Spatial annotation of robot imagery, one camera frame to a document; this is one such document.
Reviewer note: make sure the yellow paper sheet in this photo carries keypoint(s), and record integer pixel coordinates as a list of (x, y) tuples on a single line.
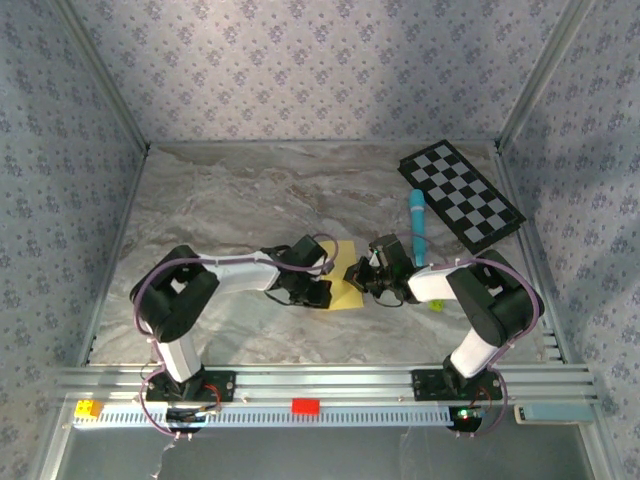
[(347, 252)]

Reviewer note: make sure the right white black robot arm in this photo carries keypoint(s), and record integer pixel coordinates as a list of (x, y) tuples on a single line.
[(472, 355)]

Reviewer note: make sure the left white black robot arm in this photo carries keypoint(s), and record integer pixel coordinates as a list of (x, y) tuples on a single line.
[(240, 275)]

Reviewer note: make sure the green toy brick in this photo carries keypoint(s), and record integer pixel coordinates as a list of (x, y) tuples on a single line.
[(438, 306)]

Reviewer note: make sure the turquoise plastic tool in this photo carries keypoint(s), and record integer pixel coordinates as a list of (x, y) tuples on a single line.
[(416, 210)]

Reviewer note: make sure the red toy brick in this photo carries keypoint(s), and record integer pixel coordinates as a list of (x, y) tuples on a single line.
[(306, 406)]

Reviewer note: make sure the black grey checkerboard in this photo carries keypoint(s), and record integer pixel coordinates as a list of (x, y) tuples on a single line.
[(450, 180)]

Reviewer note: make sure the black controller board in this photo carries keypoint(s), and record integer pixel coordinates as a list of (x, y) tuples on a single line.
[(185, 416), (467, 417)]

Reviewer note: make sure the pale blue box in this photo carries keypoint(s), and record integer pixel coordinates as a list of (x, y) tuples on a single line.
[(555, 412)]

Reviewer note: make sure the yellow toy brick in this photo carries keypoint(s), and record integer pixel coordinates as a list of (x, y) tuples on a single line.
[(87, 409)]

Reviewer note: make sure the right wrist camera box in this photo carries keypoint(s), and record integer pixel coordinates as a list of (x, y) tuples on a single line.
[(387, 252)]

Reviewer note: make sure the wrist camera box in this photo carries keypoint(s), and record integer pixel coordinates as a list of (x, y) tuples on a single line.
[(308, 251), (387, 252)]

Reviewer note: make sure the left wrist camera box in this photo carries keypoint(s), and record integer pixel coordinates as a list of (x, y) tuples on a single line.
[(308, 251)]

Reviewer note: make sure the long aluminium rail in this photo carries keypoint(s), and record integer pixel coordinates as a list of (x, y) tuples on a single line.
[(325, 385)]

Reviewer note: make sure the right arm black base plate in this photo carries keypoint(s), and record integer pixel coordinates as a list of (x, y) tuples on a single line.
[(425, 385)]

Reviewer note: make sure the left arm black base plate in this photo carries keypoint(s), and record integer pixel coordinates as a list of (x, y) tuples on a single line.
[(225, 387)]

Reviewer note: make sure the aluminium side rail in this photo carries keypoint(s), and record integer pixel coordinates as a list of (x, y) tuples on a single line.
[(525, 235), (116, 250)]

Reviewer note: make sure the aluminium corner post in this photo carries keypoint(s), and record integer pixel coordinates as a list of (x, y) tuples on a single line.
[(541, 75), (106, 75)]

